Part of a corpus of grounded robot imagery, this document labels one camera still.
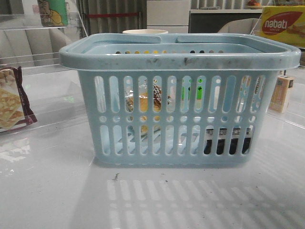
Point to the bread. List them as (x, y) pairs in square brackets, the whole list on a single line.
[(143, 97)]

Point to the light blue plastic basket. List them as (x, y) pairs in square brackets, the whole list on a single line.
[(208, 80)]

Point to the white paper cup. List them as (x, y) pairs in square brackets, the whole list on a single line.
[(145, 32)]

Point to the white cabinet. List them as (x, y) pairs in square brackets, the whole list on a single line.
[(168, 15)]

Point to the clear acrylic left shelf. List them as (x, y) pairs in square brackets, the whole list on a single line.
[(53, 91)]

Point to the clear acrylic shelf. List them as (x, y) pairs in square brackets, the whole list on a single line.
[(295, 112), (53, 91)]

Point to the small beige carton box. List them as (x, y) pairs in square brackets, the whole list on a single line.
[(281, 95)]

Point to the clear acrylic right shelf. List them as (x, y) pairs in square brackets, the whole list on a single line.
[(295, 112)]

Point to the maroon almond cracker packet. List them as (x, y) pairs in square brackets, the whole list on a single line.
[(15, 110)]

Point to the green cartoon snack bag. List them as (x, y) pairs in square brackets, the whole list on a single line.
[(53, 13)]

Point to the yellow nabati wafer box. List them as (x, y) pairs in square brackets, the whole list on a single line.
[(284, 24)]

